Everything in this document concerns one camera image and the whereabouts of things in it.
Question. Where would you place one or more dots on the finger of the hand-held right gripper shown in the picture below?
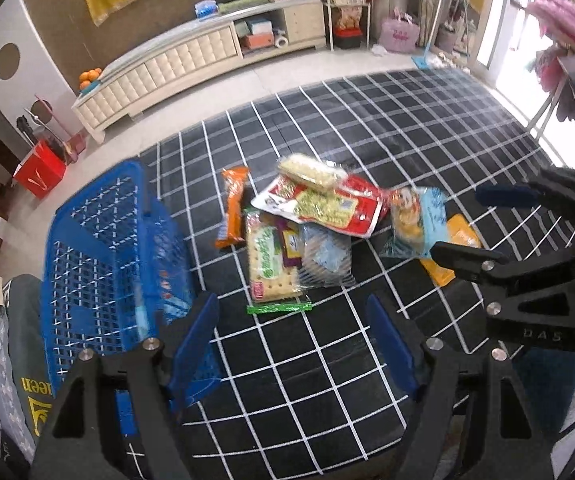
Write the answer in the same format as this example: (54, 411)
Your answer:
(502, 195)
(467, 260)

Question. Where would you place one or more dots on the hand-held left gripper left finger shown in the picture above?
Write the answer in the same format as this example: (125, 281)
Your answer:
(195, 340)

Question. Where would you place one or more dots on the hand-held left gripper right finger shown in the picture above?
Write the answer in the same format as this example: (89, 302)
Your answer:
(390, 345)

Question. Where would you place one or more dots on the yellow snack packet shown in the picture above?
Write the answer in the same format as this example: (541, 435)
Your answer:
(460, 232)

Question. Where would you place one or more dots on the cartoon print blue snack bag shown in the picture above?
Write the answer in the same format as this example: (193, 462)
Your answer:
(412, 220)

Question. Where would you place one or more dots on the green-edged cracker packet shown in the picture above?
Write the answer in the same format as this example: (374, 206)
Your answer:
(267, 265)

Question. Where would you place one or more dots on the pale blue snack packet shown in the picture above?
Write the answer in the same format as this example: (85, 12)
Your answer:
(325, 260)

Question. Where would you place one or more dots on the large red snack bag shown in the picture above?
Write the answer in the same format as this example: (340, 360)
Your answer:
(362, 210)

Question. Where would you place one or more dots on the small purple snack packet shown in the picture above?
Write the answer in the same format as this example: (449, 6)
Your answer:
(291, 247)

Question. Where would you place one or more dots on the blue plastic basket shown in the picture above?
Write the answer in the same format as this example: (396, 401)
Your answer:
(100, 240)

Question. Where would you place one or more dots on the orange snack packet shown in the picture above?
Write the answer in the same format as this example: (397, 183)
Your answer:
(235, 205)

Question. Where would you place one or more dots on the clear sandwich cracker pack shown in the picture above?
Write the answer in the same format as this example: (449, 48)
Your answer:
(307, 172)

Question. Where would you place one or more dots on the blue flat mop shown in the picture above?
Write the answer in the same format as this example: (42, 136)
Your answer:
(425, 62)

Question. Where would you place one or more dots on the dark green printed cloth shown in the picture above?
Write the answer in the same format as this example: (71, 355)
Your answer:
(30, 340)

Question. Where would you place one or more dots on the pink fluffy cloth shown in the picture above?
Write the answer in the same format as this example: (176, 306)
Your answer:
(562, 17)

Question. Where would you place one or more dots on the pink gift bag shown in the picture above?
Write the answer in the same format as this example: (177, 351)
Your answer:
(400, 35)

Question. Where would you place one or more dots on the pale blue floral cloth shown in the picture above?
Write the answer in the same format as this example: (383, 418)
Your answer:
(5, 370)

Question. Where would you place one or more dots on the black white-grid mat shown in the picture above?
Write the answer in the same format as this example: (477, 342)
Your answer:
(317, 125)

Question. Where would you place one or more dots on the red and black crate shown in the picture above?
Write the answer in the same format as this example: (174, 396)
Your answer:
(350, 37)

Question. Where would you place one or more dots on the red cardboard box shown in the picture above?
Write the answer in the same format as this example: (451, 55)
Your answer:
(40, 170)

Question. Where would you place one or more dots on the white metal shelf rack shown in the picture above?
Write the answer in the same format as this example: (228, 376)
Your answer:
(347, 5)

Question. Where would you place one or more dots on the white tape roll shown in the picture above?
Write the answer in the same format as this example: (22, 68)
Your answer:
(281, 39)

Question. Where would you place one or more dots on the cream quilted tv cabinet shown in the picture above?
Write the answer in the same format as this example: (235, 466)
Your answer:
(167, 70)

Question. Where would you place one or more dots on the pile of oranges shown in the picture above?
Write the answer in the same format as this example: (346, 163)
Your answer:
(90, 77)

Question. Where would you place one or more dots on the orange box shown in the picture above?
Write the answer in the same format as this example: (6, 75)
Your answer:
(257, 41)

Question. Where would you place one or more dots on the teal box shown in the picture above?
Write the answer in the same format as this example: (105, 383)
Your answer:
(258, 26)

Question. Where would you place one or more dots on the folded green cloth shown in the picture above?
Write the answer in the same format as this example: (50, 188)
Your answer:
(245, 4)

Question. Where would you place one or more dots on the blue tissue pack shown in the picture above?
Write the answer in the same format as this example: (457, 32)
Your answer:
(206, 8)

